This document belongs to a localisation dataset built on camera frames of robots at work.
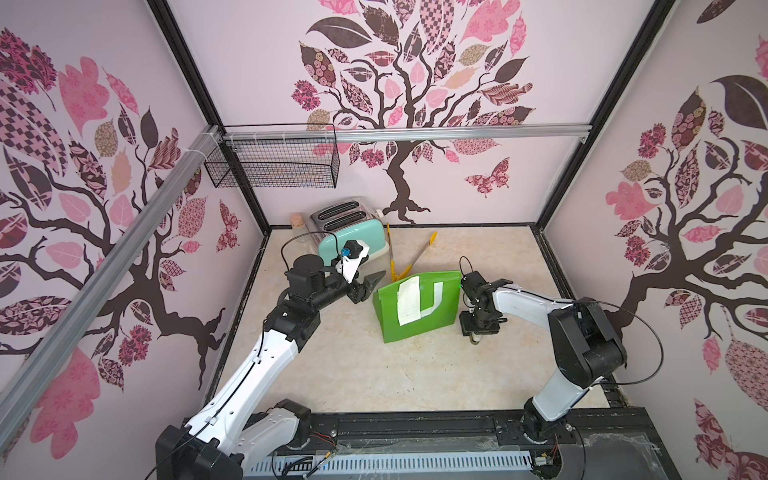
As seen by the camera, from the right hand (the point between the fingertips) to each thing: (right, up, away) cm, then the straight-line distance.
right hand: (472, 328), depth 92 cm
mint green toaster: (-39, +35, +6) cm, 52 cm away
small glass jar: (-61, +35, +18) cm, 73 cm away
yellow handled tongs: (-21, +17, +11) cm, 29 cm away
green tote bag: (-12, +12, -11) cm, 20 cm away
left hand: (-30, +20, -20) cm, 41 cm away
